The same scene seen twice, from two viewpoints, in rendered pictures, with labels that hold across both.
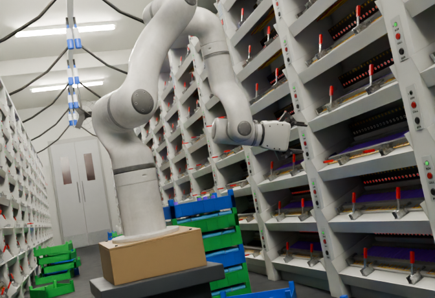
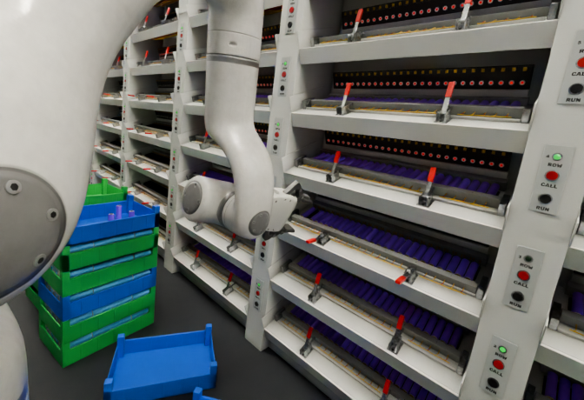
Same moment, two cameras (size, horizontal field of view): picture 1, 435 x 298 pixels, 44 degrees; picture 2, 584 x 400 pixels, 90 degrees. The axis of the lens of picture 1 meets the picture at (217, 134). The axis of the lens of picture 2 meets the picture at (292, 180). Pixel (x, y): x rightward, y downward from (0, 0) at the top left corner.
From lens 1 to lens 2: 129 cm
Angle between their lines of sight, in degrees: 36
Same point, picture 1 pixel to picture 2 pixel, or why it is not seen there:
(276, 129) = (281, 206)
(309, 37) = (312, 72)
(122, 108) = not seen: outside the picture
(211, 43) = (240, 33)
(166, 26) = not seen: outside the picture
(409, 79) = (534, 240)
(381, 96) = (446, 222)
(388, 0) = (561, 114)
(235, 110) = (256, 190)
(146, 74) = (52, 72)
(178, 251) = not seen: outside the picture
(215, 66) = (232, 84)
